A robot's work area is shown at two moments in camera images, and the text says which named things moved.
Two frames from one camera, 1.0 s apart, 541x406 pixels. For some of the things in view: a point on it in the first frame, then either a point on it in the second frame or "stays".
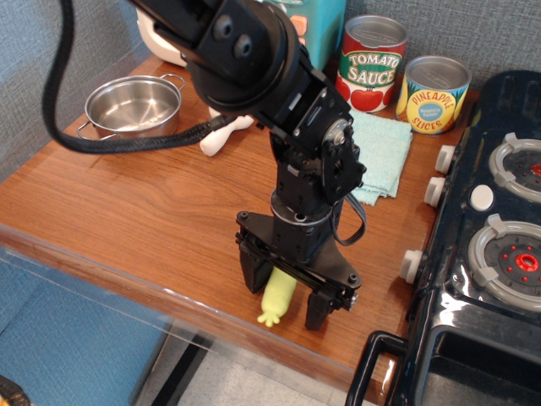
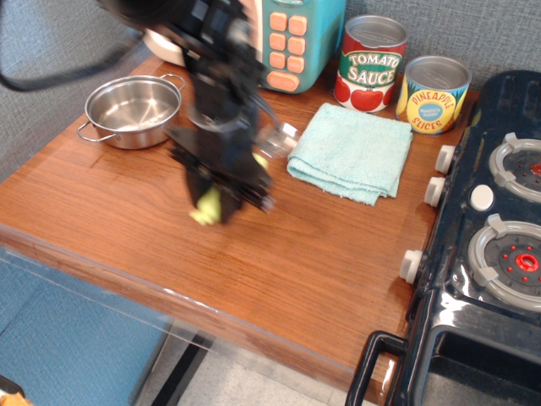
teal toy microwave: (321, 24) stays
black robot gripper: (297, 240) -> (222, 150)
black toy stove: (472, 331) stays
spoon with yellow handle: (276, 297) -> (208, 208)
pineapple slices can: (433, 94) stays
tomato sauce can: (371, 54) stays
